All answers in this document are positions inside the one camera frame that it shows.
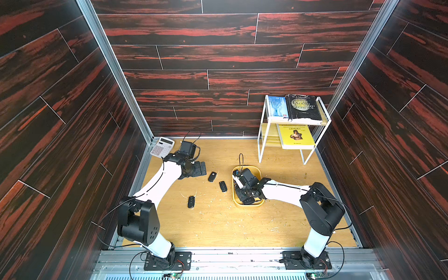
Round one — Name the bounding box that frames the black car key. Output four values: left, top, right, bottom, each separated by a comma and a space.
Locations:
219, 181, 228, 193
187, 196, 196, 209
208, 171, 217, 183

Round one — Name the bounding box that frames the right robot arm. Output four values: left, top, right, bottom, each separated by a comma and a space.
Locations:
232, 168, 345, 262

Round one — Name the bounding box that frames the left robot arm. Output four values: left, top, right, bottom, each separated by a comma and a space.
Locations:
117, 153, 207, 265

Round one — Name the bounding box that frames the yellow storage tray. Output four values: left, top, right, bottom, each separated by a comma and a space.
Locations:
232, 165, 265, 208

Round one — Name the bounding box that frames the white calculator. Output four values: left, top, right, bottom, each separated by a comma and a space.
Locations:
150, 136, 175, 159

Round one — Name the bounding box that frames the yellow paperback book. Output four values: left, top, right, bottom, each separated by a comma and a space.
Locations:
276, 124, 315, 149

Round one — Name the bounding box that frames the blue white book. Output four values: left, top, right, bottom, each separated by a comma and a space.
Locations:
267, 96, 289, 119

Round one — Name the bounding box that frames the black hardcover book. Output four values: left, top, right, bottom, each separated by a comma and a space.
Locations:
285, 94, 322, 121

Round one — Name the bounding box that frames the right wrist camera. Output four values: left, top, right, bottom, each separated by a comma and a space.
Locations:
232, 175, 245, 189

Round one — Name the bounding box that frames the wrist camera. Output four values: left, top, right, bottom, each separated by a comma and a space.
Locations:
179, 141, 197, 159
232, 175, 245, 189

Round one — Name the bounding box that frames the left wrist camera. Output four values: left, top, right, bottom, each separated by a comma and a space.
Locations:
179, 141, 197, 159

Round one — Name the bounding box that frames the white wire shelf rack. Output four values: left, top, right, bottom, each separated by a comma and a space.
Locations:
257, 94, 331, 164

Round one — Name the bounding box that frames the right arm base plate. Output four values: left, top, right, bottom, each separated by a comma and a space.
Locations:
280, 251, 332, 270

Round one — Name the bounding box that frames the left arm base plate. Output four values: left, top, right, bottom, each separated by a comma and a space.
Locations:
143, 252, 192, 271

